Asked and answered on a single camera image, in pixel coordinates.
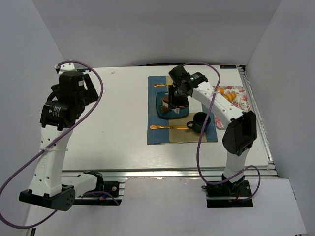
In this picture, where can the croissant bread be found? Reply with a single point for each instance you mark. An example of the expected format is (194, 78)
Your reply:
(230, 97)

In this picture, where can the gold fork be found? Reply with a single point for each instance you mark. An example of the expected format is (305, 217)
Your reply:
(161, 85)

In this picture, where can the floral pink tray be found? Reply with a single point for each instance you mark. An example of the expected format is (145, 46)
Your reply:
(241, 101)

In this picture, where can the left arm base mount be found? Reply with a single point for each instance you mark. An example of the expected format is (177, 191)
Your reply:
(103, 189)

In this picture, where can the blue label sticker right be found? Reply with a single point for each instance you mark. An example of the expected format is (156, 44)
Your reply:
(228, 67)

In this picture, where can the dark green mug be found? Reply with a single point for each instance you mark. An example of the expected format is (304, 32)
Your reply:
(198, 121)

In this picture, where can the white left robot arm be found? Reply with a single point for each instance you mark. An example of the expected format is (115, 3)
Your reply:
(60, 114)

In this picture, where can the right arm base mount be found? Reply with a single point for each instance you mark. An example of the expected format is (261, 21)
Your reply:
(221, 196)

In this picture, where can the gold knife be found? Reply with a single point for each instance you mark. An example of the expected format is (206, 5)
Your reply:
(155, 127)

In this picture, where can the blue and tan placemat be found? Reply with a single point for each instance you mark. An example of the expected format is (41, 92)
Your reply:
(165, 136)

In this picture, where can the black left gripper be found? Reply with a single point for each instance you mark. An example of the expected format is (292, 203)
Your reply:
(91, 89)

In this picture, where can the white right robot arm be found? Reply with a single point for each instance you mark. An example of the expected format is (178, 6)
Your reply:
(241, 127)

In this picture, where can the round bread roll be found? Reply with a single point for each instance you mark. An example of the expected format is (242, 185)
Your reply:
(220, 90)

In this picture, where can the teal square plate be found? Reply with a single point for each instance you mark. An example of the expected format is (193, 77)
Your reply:
(170, 115)

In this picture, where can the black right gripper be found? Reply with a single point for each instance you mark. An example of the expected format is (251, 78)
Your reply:
(177, 101)

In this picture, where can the sliced bread piece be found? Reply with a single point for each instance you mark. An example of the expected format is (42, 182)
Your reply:
(164, 105)

